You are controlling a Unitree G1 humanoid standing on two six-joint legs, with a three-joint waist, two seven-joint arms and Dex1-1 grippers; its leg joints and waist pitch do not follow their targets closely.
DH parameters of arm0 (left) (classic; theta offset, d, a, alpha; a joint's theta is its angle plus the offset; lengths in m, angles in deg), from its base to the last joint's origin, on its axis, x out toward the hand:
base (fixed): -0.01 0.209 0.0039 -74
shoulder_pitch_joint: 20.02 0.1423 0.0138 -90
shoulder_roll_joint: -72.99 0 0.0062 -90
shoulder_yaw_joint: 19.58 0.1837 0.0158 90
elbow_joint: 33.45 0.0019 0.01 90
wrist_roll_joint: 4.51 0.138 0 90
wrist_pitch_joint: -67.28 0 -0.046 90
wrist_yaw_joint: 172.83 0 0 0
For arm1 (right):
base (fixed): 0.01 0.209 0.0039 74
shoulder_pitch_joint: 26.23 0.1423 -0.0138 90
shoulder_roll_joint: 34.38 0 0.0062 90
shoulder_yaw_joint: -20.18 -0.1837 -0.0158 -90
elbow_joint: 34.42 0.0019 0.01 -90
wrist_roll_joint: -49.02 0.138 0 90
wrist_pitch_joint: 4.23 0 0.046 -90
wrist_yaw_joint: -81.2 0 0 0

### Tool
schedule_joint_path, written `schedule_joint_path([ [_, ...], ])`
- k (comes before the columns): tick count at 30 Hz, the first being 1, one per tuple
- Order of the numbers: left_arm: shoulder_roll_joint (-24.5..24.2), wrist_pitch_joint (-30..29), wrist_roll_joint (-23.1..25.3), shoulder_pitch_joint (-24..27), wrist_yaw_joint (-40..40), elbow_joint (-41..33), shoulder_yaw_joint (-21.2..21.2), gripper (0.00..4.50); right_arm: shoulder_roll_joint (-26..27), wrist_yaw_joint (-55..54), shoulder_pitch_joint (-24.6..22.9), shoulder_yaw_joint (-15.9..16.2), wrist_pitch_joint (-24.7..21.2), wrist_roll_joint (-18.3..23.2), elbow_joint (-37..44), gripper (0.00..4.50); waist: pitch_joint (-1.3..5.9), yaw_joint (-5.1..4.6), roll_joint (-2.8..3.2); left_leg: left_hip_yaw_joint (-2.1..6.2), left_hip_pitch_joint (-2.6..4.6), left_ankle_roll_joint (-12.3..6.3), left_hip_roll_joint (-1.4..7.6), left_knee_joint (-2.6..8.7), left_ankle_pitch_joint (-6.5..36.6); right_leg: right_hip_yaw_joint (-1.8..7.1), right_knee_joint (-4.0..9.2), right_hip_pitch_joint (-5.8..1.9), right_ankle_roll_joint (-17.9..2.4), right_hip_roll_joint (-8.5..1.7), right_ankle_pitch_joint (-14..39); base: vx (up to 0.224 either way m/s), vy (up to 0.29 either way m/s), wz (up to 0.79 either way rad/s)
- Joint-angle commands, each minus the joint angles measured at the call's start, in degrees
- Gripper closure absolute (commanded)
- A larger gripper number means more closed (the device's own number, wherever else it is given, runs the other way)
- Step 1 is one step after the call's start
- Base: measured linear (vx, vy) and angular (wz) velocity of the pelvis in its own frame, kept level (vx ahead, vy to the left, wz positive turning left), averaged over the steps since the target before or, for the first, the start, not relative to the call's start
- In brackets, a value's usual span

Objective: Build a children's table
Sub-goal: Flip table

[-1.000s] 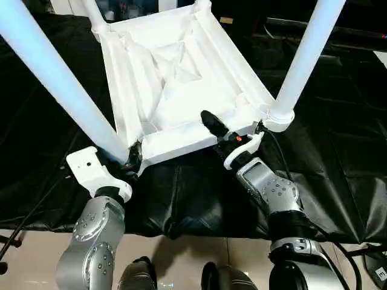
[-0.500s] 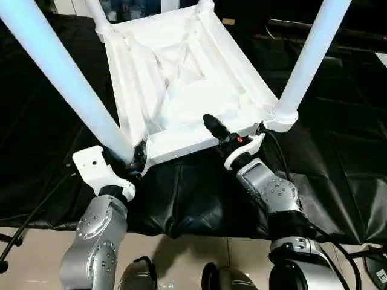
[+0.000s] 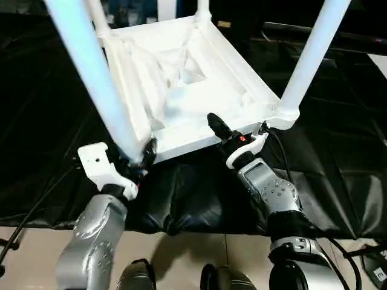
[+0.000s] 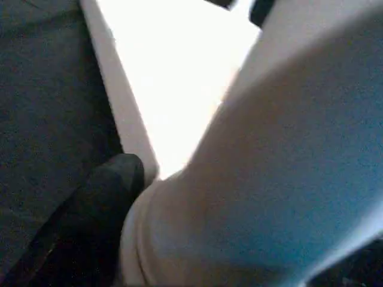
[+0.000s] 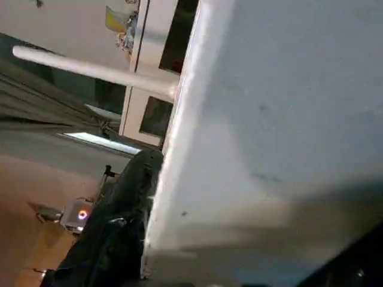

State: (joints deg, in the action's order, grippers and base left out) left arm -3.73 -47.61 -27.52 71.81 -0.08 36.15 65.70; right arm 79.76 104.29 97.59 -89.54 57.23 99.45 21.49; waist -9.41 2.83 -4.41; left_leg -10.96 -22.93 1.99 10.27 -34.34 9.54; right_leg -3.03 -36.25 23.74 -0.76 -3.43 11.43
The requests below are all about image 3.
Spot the white plastic table top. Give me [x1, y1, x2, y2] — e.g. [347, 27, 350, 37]
[97, 15, 301, 165]

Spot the white plastic table leg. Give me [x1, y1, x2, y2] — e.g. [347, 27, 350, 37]
[44, 0, 152, 165]
[85, 0, 114, 38]
[195, 0, 212, 22]
[275, 0, 353, 129]

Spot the black work mat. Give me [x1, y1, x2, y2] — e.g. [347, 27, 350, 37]
[0, 12, 387, 239]

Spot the dark robot left foot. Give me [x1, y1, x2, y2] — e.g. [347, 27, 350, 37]
[115, 259, 157, 290]

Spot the dark robot foot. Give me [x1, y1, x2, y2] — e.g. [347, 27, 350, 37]
[200, 263, 258, 290]
[115, 259, 157, 290]

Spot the dark robot right foot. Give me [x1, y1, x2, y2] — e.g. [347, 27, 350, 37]
[200, 263, 258, 290]

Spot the white paper sheet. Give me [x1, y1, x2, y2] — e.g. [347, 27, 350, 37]
[366, 53, 387, 79]

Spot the black floor power brick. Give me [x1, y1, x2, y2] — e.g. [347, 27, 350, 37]
[361, 246, 387, 286]

